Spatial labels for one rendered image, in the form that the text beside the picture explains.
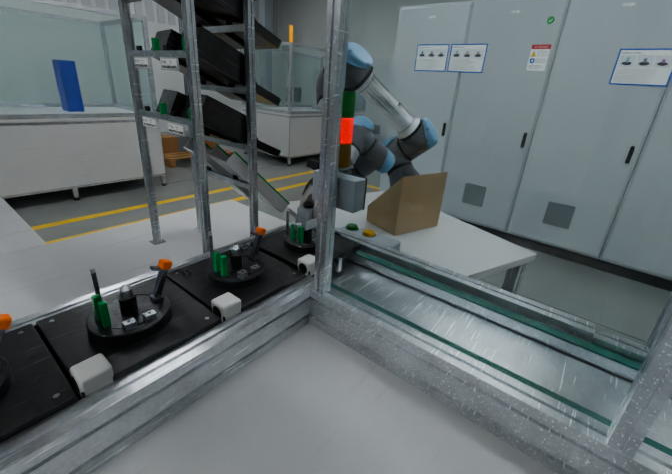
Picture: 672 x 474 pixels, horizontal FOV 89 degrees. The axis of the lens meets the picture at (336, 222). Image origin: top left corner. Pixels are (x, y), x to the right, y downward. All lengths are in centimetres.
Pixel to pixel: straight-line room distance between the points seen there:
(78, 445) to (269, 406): 28
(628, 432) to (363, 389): 41
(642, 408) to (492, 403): 20
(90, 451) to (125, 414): 6
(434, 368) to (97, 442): 56
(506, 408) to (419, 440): 16
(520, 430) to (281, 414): 41
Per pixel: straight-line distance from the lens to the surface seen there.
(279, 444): 68
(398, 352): 76
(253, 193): 110
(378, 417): 72
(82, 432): 67
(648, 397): 66
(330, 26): 70
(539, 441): 74
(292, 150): 629
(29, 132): 468
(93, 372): 68
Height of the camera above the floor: 142
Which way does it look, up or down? 22 degrees down
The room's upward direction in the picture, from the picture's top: 4 degrees clockwise
